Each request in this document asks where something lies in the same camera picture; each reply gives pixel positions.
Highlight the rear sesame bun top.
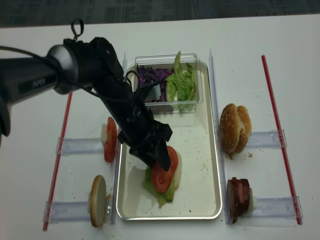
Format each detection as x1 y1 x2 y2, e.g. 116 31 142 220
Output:
234 105 252 154

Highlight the front sesame bun top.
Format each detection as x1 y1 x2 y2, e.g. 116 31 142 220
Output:
219 103 240 153

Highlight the red plastic strip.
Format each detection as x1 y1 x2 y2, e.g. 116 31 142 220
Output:
42 93 73 232
261 55 303 225

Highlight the left red plastic strip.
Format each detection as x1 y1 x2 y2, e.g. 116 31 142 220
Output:
42 93 73 232

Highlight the red tomato slice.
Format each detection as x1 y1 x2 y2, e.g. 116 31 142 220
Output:
151 146 179 193
104 117 117 163

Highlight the clear rail holding bun tops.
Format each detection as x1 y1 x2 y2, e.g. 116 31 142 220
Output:
246 129 287 149

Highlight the right red plastic strip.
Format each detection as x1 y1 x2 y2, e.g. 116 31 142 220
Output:
261 55 303 225

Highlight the shredded purple cabbage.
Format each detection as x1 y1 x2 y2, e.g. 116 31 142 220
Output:
136 65 174 103

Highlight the sesame bun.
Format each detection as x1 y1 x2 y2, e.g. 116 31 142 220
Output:
219 103 240 153
234 105 252 154

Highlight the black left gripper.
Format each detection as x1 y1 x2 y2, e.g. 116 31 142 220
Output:
93 76 173 172

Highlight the white pusher behind patties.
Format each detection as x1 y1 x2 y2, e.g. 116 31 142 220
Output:
248 188 257 214

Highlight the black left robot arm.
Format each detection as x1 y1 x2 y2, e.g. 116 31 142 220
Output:
0 37 172 170

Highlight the standing bun bottom slice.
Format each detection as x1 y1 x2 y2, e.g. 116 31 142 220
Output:
89 175 107 228

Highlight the clear plastic vegetable box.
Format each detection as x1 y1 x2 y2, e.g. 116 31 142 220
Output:
133 51 202 114

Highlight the rear dark meat patty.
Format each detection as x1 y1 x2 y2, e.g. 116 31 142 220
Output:
239 178 250 214

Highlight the clear rail holding bun bottom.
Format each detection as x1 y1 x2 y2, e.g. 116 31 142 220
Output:
42 201 91 223

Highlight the clear rail holding patties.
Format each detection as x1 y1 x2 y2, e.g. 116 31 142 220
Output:
230 196 303 228

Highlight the green lettuce in box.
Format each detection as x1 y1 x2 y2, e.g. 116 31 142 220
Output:
166 51 197 102

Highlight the metal serving tray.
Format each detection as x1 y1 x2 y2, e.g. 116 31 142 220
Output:
116 61 222 221

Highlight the clear rail holding tomato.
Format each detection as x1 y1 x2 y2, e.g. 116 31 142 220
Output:
55 137 104 155

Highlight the lettuce leaf on tray bun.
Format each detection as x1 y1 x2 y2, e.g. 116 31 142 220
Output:
142 167 175 208

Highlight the white pusher behind tomato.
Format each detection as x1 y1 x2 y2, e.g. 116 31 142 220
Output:
100 123 108 147

